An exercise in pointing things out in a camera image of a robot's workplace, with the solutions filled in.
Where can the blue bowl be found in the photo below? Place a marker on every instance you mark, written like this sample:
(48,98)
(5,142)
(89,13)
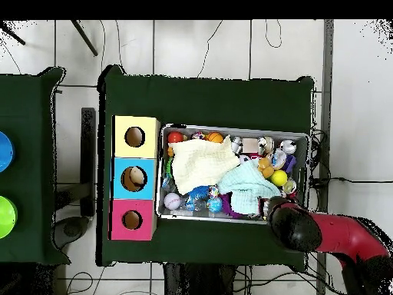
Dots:
(5,152)

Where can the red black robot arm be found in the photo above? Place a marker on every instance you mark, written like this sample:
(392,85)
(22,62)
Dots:
(347,233)

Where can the shallow clear mesh bin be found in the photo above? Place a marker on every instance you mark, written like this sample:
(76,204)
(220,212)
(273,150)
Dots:
(302,159)

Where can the red orange ball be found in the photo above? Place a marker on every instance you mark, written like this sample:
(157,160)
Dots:
(175,137)

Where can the bright green bowl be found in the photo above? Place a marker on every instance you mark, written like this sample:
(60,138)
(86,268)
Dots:
(6,216)

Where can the cream yellow cloth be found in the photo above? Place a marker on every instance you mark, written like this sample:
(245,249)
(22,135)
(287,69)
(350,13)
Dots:
(199,166)

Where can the plain wooden block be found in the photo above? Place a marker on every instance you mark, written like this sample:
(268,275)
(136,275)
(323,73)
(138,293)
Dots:
(250,145)

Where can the blue globe ball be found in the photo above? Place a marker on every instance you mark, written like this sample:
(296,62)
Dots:
(214,204)

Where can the black tripod leg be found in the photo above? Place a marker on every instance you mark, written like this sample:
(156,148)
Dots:
(13,36)
(84,38)

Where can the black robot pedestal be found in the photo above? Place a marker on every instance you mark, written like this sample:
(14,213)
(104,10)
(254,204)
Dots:
(199,282)

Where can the mint green cloth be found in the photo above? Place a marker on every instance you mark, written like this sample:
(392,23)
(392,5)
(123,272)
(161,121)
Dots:
(245,187)

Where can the white baseball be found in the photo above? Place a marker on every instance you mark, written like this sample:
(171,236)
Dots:
(172,201)

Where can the orange toy basketball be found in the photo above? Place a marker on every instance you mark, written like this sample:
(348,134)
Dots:
(215,137)

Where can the dark green side table cloth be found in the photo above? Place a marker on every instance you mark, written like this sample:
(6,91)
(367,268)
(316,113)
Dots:
(27,107)

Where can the small yellow ball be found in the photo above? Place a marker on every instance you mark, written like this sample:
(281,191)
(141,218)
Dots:
(278,178)

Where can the brown plush teddy bear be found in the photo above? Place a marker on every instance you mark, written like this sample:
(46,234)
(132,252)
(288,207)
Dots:
(265,167)

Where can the wooden box with three holes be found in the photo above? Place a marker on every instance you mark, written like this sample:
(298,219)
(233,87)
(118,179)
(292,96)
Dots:
(135,150)

